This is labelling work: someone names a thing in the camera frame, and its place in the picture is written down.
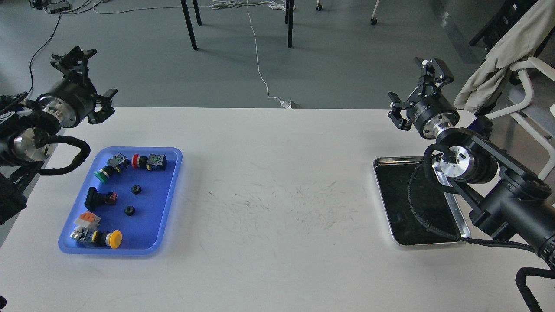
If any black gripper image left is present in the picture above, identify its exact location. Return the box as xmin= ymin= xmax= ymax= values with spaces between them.
xmin=37 ymin=45 xmax=118 ymax=127

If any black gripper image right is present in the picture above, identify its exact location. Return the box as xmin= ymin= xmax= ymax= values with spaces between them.
xmin=387 ymin=57 xmax=460 ymax=140

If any small black gear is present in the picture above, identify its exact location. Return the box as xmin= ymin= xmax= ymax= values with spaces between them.
xmin=131 ymin=185 xmax=142 ymax=194
xmin=124 ymin=205 xmax=136 ymax=216

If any silver metal tray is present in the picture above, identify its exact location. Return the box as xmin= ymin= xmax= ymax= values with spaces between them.
xmin=373 ymin=156 xmax=471 ymax=247

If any blue plastic tray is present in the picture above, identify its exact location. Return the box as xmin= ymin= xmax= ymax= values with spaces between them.
xmin=58 ymin=146 xmax=183 ymax=256

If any white chair with beige cloth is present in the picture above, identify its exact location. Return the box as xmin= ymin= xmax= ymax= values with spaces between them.
xmin=454 ymin=0 xmax=554 ymax=180

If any black table leg left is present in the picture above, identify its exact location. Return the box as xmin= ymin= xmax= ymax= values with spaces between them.
xmin=180 ymin=0 xmax=202 ymax=51

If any black table leg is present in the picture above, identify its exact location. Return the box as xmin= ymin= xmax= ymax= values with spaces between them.
xmin=285 ymin=0 xmax=294 ymax=48
xmin=180 ymin=0 xmax=202 ymax=51

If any orange grey contact block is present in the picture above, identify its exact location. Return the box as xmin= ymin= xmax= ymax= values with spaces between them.
xmin=74 ymin=211 xmax=101 ymax=230

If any black table leg right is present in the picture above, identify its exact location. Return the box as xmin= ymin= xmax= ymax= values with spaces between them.
xmin=285 ymin=0 xmax=294 ymax=48

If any black floor cable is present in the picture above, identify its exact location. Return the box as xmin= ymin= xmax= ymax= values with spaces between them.
xmin=28 ymin=0 xmax=70 ymax=94

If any black sleeved cable left arm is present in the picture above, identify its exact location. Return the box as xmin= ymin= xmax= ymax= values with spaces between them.
xmin=38 ymin=135 xmax=91 ymax=176

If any green push button switch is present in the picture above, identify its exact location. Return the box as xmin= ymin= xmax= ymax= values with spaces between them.
xmin=94 ymin=153 xmax=130 ymax=182

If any red push button switch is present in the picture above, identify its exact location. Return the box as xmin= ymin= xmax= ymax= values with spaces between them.
xmin=131 ymin=153 xmax=168 ymax=171

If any black push button switch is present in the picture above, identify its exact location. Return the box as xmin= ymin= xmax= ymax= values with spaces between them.
xmin=85 ymin=186 xmax=117 ymax=212

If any white floor cable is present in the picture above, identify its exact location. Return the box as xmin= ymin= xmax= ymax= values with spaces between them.
xmin=93 ymin=0 xmax=300 ymax=109

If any yellow push button switch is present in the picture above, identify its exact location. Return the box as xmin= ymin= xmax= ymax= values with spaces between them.
xmin=70 ymin=227 xmax=122 ymax=249

